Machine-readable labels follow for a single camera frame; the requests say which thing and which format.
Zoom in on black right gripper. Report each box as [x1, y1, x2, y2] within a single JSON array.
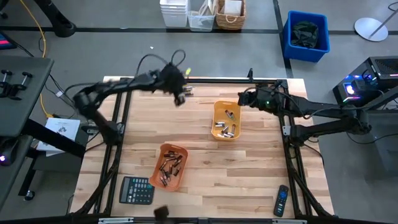
[[238, 88, 276, 110]]

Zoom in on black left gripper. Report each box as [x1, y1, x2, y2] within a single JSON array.
[[159, 63, 188, 107]]

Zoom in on yellow plastic bin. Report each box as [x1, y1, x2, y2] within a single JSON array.
[[210, 100, 242, 141]]

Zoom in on orange plastic bin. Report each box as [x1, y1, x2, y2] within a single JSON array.
[[148, 142, 189, 192]]

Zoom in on woven wicker basket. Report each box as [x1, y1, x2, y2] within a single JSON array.
[[216, 0, 247, 31]]

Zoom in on clear plastic container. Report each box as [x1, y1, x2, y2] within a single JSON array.
[[187, 0, 217, 32]]

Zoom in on white stacked plastic bins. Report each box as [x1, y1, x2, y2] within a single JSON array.
[[159, 0, 190, 28]]

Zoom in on dark crumpled cloth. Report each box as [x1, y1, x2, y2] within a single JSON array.
[[290, 21, 320, 49]]

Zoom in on white box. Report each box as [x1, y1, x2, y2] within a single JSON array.
[[223, 0, 243, 16]]

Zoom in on blue plastic bin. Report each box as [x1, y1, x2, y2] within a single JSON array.
[[282, 10, 331, 63]]

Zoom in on black desk calculator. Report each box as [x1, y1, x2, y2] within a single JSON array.
[[119, 175, 156, 205]]

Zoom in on black remote control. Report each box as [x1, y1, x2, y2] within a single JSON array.
[[273, 184, 290, 218]]

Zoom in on small dark blurred object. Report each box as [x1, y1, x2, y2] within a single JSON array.
[[153, 205, 170, 218]]

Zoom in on black stand leg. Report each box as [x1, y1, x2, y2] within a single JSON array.
[[33, 0, 78, 39]]

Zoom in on white round base floor stand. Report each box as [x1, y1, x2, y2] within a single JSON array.
[[354, 8, 398, 43]]

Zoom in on black computer tower RGB lights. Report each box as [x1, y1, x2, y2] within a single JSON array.
[[332, 55, 398, 106]]

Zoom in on workbench with grey legs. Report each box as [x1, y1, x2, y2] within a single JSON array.
[[343, 88, 398, 183]]

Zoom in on dark grey desk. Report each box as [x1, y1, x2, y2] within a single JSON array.
[[0, 55, 87, 215]]

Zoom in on black clamp fixture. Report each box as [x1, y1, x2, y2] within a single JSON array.
[[0, 68, 34, 101]]

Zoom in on black computer mouse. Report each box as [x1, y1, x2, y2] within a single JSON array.
[[0, 136, 20, 167]]

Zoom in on black aluminium table frame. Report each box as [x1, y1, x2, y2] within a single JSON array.
[[67, 68, 336, 224]]

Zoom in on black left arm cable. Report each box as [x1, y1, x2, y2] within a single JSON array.
[[135, 49, 187, 78]]

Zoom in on black floor cables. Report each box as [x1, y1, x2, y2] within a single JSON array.
[[37, 34, 94, 124]]

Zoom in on silver metal bracket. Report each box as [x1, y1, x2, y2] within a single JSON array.
[[272, 219, 308, 224], [98, 217, 134, 224]]

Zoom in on yellow cable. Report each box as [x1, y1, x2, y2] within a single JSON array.
[[19, 0, 54, 119]]

